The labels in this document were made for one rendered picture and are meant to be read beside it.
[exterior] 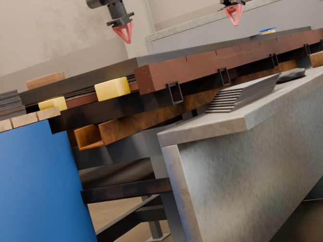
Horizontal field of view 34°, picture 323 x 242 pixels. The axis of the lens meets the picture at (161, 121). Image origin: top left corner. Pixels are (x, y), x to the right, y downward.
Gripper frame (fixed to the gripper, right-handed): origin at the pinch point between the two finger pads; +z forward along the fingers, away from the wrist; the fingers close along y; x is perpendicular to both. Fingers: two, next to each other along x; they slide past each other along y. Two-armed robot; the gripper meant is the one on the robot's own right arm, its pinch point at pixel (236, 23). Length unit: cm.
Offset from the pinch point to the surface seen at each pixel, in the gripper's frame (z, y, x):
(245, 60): 24.3, 35.7, 17.5
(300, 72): 29.9, 24.6, 29.8
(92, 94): 18, 27, -52
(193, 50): 24, 61, 14
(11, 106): 37, 104, -10
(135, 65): 32, 89, 15
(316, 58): 18.2, -14.6, 23.2
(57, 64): -92, -211, -303
